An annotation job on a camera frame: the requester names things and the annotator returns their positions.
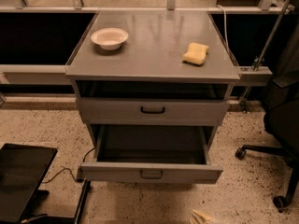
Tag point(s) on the metal diagonal rod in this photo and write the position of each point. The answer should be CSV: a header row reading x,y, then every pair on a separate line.
x,y
251,75

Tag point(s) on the white bowl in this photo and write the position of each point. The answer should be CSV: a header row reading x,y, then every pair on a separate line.
x,y
109,38

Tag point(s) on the grey top drawer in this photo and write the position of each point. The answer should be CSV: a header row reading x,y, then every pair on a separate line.
x,y
152,111

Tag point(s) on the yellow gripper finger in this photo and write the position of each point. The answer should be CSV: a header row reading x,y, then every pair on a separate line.
x,y
199,217

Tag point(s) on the grey drawer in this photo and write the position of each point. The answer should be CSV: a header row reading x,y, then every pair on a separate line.
x,y
151,154
152,111

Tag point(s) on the black office chair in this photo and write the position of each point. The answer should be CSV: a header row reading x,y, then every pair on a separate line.
x,y
281,105

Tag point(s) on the yellow sponge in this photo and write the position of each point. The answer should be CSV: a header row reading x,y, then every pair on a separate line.
x,y
196,53

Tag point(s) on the metal frame rail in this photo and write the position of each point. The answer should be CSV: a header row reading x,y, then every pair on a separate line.
x,y
23,74

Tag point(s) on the grey drawer cabinet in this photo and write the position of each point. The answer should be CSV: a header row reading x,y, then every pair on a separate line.
x,y
149,64

